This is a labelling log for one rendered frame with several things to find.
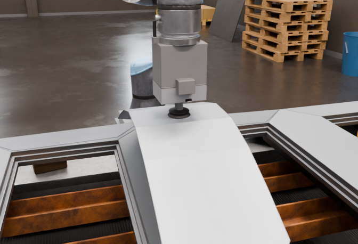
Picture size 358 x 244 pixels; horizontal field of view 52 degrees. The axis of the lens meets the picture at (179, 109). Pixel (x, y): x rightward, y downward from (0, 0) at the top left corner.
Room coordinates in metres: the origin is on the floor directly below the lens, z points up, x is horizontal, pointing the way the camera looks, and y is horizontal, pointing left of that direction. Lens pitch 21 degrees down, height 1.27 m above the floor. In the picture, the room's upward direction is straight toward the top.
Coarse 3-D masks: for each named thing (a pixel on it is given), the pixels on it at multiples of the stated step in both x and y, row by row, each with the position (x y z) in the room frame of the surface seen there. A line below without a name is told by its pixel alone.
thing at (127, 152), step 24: (336, 120) 1.07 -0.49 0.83; (72, 144) 0.87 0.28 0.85; (96, 144) 0.88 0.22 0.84; (120, 144) 0.87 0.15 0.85; (288, 144) 0.89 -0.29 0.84; (120, 168) 0.78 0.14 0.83; (144, 168) 0.74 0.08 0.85; (312, 168) 0.78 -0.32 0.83; (0, 192) 0.66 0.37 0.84; (144, 192) 0.64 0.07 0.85; (336, 192) 0.69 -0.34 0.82; (0, 216) 0.60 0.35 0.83; (144, 216) 0.57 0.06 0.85; (144, 240) 0.52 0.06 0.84
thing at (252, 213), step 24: (264, 192) 0.48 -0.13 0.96; (168, 216) 0.43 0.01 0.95; (192, 216) 0.44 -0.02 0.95; (216, 216) 0.44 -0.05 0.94; (240, 216) 0.44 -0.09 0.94; (264, 216) 0.45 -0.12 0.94; (168, 240) 0.40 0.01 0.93; (192, 240) 0.41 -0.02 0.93; (216, 240) 0.41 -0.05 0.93; (240, 240) 0.41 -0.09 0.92; (264, 240) 0.42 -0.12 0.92
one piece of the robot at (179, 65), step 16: (160, 48) 0.61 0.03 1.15; (176, 48) 0.61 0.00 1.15; (192, 48) 0.62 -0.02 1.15; (160, 64) 0.61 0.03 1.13; (176, 64) 0.61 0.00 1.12; (192, 64) 0.62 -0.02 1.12; (160, 80) 0.61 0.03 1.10; (176, 80) 0.61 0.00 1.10; (192, 80) 0.61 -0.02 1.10; (160, 96) 0.61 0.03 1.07; (176, 96) 0.61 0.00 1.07; (192, 96) 0.62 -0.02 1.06
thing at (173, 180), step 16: (160, 160) 0.52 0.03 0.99; (176, 160) 0.52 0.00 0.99; (192, 160) 0.52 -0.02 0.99; (208, 160) 0.53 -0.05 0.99; (224, 160) 0.53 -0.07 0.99; (240, 160) 0.53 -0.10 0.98; (160, 176) 0.49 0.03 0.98; (176, 176) 0.49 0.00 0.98; (192, 176) 0.50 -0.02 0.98; (208, 176) 0.50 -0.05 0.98; (224, 176) 0.50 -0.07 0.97; (240, 176) 0.50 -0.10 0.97; (256, 176) 0.51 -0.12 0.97; (160, 192) 0.46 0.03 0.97; (176, 192) 0.47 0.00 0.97; (192, 192) 0.47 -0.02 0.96; (208, 192) 0.47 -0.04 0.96; (224, 192) 0.48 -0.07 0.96; (240, 192) 0.48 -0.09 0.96
